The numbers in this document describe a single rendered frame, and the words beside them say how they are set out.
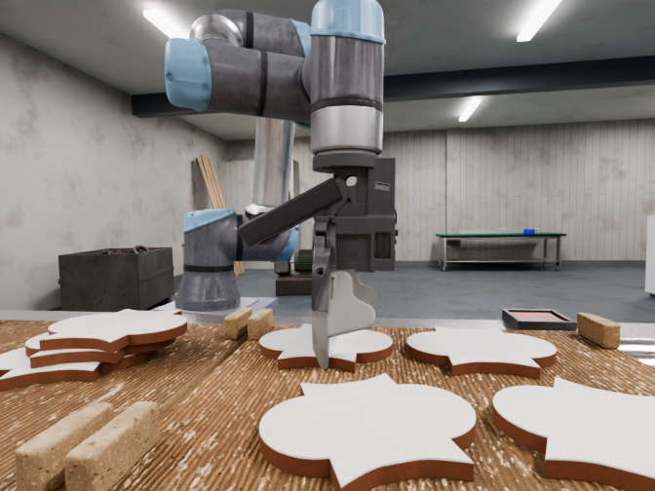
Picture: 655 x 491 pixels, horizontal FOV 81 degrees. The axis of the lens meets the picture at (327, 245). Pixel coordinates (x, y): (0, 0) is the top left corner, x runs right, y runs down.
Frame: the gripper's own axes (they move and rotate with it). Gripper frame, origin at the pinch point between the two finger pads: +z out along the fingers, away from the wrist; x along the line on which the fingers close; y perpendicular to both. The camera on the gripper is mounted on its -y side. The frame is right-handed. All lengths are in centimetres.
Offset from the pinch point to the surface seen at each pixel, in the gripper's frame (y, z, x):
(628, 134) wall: 508, -190, 841
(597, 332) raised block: 29.2, -1.5, 3.5
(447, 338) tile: 13.1, -0.8, 1.1
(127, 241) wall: -365, 21, 484
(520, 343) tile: 20.1, -1.0, 0.0
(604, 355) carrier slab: 28.5, 0.0, 0.6
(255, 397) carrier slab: -3.9, 0.8, -12.0
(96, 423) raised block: -11.3, -1.0, -20.3
